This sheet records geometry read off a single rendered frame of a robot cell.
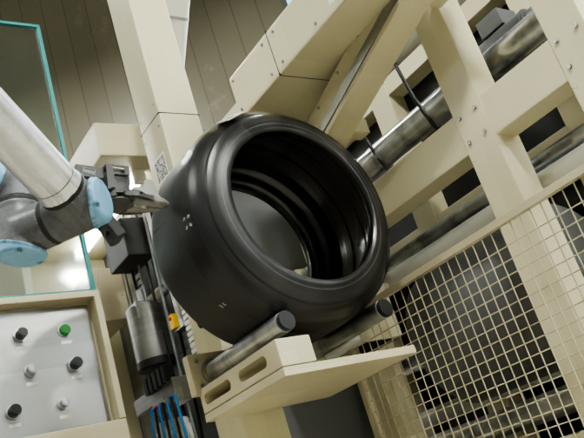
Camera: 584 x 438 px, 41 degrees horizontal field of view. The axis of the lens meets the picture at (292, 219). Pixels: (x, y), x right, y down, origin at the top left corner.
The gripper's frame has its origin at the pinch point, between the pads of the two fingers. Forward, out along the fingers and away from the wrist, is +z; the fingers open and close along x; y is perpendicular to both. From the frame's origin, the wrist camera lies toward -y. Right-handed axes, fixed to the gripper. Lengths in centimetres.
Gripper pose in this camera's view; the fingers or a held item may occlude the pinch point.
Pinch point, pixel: (163, 206)
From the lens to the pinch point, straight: 172.6
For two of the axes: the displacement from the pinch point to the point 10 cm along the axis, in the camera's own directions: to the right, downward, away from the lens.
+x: -5.2, 4.5, 7.3
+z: 8.3, 0.8, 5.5
